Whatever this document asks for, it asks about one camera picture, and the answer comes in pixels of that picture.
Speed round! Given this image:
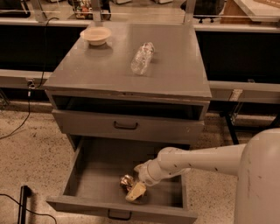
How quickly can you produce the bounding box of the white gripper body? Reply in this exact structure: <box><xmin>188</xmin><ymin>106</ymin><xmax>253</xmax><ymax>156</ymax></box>
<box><xmin>138</xmin><ymin>159</ymin><xmax>163</xmax><ymax>186</ymax></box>

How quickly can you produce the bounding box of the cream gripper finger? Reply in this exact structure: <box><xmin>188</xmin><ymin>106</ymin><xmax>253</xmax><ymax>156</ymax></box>
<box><xmin>134</xmin><ymin>164</ymin><xmax>144</xmax><ymax>173</ymax></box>
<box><xmin>125</xmin><ymin>181</ymin><xmax>147</xmax><ymax>202</ymax></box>

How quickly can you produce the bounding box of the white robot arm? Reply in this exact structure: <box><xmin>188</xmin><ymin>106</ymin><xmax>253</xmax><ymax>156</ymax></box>
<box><xmin>126</xmin><ymin>128</ymin><xmax>280</xmax><ymax>224</ymax></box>

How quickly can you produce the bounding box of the open grey lower drawer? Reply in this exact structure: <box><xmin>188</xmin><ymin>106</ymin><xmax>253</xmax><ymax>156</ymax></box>
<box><xmin>46</xmin><ymin>137</ymin><xmax>198</xmax><ymax>224</ymax></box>

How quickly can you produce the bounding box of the black table leg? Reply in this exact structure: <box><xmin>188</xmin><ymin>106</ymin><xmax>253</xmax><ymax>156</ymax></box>
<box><xmin>225</xmin><ymin>114</ymin><xmax>239</xmax><ymax>145</ymax></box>

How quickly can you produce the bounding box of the clear plastic bottle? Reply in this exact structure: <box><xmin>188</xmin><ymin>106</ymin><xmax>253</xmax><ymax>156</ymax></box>
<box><xmin>130</xmin><ymin>42</ymin><xmax>155</xmax><ymax>75</ymax></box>

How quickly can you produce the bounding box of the black floor stand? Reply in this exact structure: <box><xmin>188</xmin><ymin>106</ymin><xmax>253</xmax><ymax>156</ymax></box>
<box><xmin>17</xmin><ymin>185</ymin><xmax>32</xmax><ymax>224</ymax></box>

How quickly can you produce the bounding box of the cream paper bowl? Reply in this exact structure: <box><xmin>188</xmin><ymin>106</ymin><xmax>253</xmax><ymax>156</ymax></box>
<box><xmin>80</xmin><ymin>27</ymin><xmax>111</xmax><ymax>46</ymax></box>

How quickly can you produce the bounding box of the long grey workbench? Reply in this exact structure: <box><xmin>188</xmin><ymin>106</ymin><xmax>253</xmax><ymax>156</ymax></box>
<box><xmin>0</xmin><ymin>18</ymin><xmax>280</xmax><ymax>103</ymax></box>

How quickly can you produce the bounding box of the black office chair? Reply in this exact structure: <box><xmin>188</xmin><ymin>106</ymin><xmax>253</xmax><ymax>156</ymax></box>
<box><xmin>180</xmin><ymin>0</ymin><xmax>225</xmax><ymax>24</ymax></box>

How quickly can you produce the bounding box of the black floor cable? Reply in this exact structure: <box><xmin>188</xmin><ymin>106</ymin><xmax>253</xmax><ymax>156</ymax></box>
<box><xmin>0</xmin><ymin>192</ymin><xmax>58</xmax><ymax>224</ymax></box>

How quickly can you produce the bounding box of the black power cable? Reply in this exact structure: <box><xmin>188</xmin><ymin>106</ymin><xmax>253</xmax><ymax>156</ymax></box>
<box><xmin>0</xmin><ymin>17</ymin><xmax>60</xmax><ymax>140</ymax></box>

